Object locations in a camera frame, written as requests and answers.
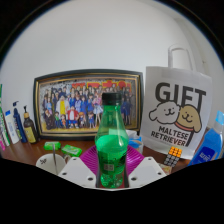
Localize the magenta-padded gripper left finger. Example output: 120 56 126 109
57 144 101 190

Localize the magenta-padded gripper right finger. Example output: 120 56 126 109
124 145 167 190

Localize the green plastic drink bottle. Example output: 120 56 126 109
94 92 130 190

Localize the small flat beige packet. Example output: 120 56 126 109
159 163 173 175

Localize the colourful puzzle cube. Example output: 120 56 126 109
162 145 184 168

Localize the white spoon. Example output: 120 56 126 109
51 143 58 166

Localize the brown pump bottle yellow label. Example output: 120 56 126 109
22 105 40 145

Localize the blue spray bottle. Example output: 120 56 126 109
188 110 224 168

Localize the framed cartoon group picture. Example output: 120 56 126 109
33 69 145 141

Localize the white printed tote bag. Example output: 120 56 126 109
139 44 214 161

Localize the dark blue pump bottle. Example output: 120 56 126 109
12 100 29 144

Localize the white bottle blue cap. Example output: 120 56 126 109
4 110 21 146

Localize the green white shuttlecock tube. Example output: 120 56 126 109
0 83 11 148

